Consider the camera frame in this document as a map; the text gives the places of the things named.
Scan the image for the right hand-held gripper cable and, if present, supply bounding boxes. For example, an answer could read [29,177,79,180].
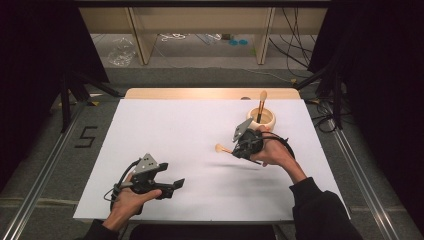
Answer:
[261,130,296,160]

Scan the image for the beige shelf unit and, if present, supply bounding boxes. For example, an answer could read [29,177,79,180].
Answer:
[77,7,328,66]

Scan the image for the makeup brush round head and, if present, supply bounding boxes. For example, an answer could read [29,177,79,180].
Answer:
[214,143,264,166]

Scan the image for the black curtain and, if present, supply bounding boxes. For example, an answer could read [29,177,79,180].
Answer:
[0,0,110,193]
[308,0,424,231]

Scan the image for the person's right hand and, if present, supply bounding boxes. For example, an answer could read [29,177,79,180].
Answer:
[249,124,296,172]

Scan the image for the cream ribbed brush holder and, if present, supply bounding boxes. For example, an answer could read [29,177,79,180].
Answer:
[246,106,277,133]

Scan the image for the aluminium rail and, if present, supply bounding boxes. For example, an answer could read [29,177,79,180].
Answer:
[0,99,88,240]
[326,118,398,240]

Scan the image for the black metal stand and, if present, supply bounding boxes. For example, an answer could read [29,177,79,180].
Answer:
[293,63,345,131]
[59,70,122,135]

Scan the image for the left hand-held gripper cable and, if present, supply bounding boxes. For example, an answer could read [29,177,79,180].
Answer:
[102,158,142,212]

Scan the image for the white board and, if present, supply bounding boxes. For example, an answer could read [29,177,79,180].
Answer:
[72,98,352,224]

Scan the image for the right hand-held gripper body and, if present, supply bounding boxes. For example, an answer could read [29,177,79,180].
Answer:
[232,117,265,158]

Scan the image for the clear plastic bag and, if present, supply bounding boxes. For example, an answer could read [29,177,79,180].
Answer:
[106,36,138,68]

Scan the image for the makeup brush tapered head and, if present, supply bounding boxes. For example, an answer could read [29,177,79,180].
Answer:
[255,89,269,124]

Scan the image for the hand-held gripper cable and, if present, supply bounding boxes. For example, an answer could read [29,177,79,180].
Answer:
[102,158,142,212]
[261,130,296,160]

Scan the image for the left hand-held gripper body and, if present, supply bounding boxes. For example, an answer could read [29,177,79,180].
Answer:
[129,153,176,201]

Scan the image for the hanging black cables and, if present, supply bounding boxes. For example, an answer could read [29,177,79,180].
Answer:
[267,7,315,80]

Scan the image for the black cables on floor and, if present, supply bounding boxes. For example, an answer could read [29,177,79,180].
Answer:
[305,97,355,134]

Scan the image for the white cord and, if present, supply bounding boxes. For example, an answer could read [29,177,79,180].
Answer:
[159,32,188,43]

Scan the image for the wooden table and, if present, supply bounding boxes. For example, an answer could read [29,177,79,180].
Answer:
[123,87,302,101]

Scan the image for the person's left hand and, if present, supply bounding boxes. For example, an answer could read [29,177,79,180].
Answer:
[107,172,163,225]

